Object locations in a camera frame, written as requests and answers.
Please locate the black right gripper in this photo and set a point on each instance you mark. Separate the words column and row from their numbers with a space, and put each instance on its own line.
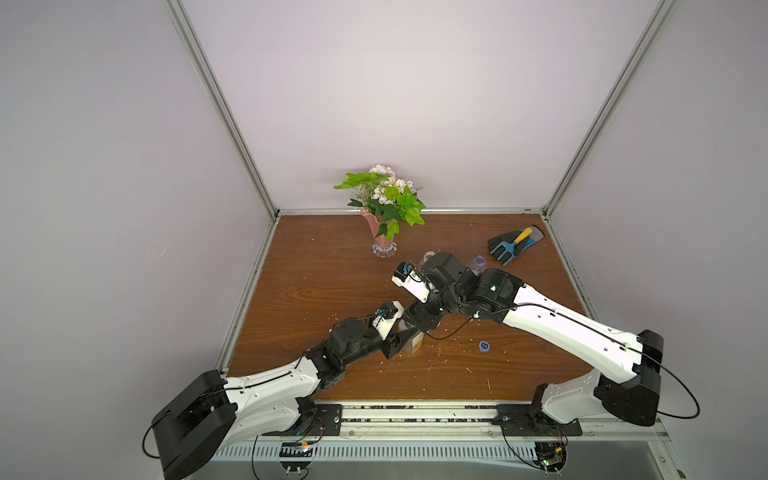
column 424, row 313

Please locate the green label clear bottle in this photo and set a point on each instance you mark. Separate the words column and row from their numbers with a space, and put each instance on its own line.
column 413, row 343

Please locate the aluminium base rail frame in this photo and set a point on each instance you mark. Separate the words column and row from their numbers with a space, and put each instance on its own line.
column 448, row 440

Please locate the pink vase with flowers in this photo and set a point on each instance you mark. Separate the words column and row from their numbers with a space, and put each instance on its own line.
column 385, row 201

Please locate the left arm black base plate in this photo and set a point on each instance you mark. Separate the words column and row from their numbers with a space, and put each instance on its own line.
column 325, row 420

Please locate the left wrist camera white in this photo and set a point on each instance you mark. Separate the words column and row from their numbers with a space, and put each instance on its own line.
column 386, row 318

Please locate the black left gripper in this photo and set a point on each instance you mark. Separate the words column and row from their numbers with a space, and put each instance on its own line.
column 396, row 344

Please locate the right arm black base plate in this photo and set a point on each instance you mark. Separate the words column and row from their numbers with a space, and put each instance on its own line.
column 515, row 420

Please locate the aluminium corner frame post left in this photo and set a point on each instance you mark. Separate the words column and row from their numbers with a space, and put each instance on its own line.
column 186, row 31

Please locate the aluminium corner frame post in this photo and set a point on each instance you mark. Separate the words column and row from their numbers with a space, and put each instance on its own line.
column 186, row 31
column 659, row 17

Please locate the blue yellow garden hand rake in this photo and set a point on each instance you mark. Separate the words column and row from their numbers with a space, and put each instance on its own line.
column 515, row 243

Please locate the aluminium corner frame post right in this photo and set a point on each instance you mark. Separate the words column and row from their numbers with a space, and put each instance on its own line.
column 659, row 17

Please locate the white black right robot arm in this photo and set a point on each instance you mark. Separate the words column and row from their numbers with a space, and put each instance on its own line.
column 625, row 379

